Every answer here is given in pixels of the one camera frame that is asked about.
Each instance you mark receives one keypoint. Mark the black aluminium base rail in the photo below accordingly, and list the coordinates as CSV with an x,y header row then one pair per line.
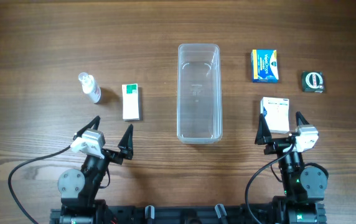
x,y
190,214

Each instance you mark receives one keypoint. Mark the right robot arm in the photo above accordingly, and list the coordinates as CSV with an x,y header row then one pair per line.
x,y
304,184

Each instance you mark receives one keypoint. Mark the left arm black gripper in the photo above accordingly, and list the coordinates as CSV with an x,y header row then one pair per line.
x,y
109,152

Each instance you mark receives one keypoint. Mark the white green medicine box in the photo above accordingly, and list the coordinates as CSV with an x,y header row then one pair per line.
x,y
130,102

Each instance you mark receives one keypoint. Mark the clear plastic container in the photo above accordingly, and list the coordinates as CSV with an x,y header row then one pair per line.
x,y
199,94

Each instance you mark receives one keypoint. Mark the dark green round-label box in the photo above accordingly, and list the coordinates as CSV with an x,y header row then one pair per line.
x,y
312,82

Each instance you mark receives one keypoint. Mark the white blue medicine box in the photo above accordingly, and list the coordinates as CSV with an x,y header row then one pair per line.
x,y
276,111

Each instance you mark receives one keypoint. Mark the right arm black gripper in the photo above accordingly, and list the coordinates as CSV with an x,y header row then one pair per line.
x,y
281,145

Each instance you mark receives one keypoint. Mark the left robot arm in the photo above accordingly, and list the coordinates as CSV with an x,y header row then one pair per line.
x,y
79,187

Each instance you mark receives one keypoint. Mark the white spray bottle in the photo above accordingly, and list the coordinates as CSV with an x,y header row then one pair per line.
x,y
90,87

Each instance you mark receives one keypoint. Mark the blue VapoDrops box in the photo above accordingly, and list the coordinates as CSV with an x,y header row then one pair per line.
x,y
265,66

